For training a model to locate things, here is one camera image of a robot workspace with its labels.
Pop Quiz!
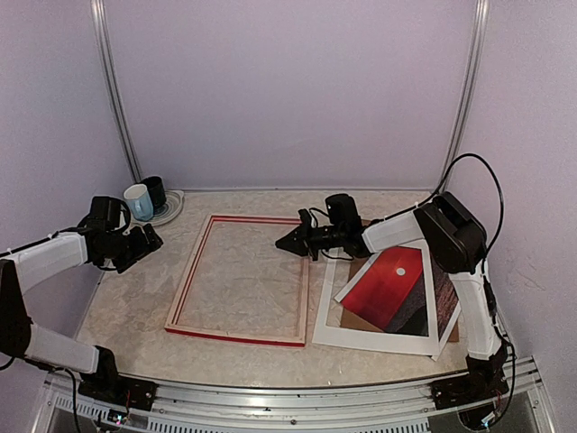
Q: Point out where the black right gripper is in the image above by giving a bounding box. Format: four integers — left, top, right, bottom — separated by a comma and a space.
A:
277, 216, 345, 260

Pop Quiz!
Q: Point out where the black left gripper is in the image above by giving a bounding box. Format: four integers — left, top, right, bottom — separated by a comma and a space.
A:
101, 223, 162, 273

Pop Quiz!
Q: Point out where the red wooden picture frame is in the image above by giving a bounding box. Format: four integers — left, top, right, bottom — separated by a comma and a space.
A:
164, 214, 312, 349

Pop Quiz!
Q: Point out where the white photo mat border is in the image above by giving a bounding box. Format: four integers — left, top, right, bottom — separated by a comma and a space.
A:
310, 238, 441, 357

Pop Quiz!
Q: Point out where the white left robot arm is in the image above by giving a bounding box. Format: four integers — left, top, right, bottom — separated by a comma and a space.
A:
1, 196, 163, 401

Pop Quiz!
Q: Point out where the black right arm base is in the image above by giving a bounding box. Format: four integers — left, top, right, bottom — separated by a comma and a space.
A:
431, 347, 509, 410

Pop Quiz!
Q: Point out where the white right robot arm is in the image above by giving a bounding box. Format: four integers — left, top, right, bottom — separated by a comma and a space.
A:
275, 189, 510, 401

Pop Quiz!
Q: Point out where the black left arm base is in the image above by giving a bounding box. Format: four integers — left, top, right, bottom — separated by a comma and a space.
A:
78, 376, 159, 411

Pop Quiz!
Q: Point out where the red and black photo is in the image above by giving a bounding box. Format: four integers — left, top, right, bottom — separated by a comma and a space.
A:
334, 245, 463, 362

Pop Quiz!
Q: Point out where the white round plate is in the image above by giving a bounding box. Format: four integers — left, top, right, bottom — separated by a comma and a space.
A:
131, 190, 185, 227

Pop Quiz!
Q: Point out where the light blue mug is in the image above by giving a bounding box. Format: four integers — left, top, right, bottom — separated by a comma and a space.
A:
124, 183, 154, 221

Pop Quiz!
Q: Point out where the dark green mug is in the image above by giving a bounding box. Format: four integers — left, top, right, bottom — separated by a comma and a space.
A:
141, 176, 167, 214

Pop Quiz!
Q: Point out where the brown cardboard backing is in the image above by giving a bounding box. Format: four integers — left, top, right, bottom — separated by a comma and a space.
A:
340, 218, 461, 344

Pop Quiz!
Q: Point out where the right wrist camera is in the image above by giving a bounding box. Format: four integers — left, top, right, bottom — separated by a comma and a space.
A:
298, 208, 318, 229

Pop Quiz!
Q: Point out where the left aluminium corner post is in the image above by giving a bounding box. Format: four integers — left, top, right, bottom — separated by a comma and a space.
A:
90, 0, 142, 183

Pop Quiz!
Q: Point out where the aluminium corner post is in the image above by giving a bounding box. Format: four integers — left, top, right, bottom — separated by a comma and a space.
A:
90, 0, 142, 183
438, 0, 490, 189

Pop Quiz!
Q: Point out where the aluminium front rail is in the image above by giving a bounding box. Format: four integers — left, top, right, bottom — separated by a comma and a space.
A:
35, 360, 555, 433

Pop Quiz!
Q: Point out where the right aluminium corner post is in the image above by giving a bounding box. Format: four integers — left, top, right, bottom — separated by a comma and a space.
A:
438, 0, 490, 189

